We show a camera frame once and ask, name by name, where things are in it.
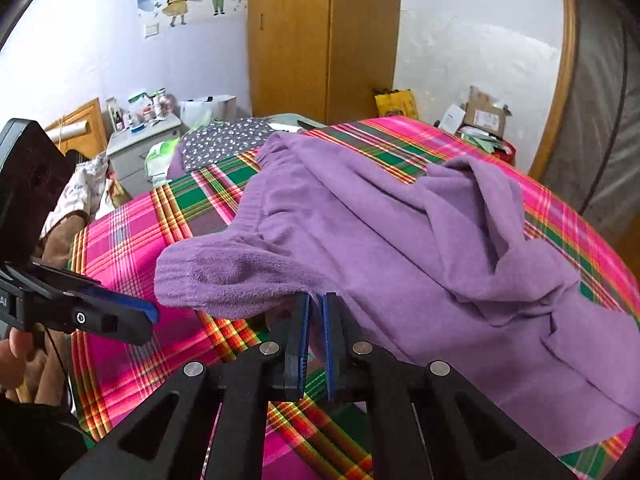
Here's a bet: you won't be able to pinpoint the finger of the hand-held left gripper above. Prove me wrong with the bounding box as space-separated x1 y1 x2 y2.
32 258 160 324
50 294 153 346

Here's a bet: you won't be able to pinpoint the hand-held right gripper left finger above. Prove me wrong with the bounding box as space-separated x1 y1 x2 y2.
60 293 313 480

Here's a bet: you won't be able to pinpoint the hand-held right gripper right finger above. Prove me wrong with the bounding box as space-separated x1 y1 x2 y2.
322 292 576 480

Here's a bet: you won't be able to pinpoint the purple fleece pants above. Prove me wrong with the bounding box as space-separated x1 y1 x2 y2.
154 132 640 456

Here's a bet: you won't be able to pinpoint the person's left forearm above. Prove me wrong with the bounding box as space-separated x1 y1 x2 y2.
0 394 97 480

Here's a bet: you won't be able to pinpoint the person's left hand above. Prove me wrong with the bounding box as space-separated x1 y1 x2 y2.
0 331 37 391

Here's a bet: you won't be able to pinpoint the floral quilt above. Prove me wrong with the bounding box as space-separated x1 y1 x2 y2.
40 155 132 241

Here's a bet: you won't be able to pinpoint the pink plaid blanket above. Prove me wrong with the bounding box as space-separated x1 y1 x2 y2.
70 116 640 480

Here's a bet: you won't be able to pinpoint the wooden headboard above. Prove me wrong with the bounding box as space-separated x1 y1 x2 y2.
44 99 108 158

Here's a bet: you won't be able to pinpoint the grey drawer cabinet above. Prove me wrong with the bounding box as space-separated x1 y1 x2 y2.
106 112 182 198

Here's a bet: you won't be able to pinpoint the green white plastic bag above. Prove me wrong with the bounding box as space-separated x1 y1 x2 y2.
145 139 181 186

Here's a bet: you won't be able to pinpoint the group of toiletry bottles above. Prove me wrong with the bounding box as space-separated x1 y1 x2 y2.
105 87 177 131

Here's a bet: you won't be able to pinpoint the dark dotted folded cloth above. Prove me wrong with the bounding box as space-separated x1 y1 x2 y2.
180 117 287 173

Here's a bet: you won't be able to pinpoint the white paper bag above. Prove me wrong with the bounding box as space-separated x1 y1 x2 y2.
179 95 238 129

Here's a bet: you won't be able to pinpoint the yellow bag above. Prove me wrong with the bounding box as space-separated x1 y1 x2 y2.
375 89 419 121

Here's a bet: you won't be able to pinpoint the white carton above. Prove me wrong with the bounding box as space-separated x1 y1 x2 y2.
440 104 466 135

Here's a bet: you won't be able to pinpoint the red tin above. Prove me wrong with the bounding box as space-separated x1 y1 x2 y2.
492 140 517 166

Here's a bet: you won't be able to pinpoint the open cardboard box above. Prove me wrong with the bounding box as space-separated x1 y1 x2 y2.
462 86 511 136

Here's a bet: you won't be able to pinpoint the wooden wardrobe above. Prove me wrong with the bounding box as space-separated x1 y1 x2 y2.
246 0 403 126

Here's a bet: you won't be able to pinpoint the plastic door curtain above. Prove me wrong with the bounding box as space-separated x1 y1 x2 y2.
527 0 640 221

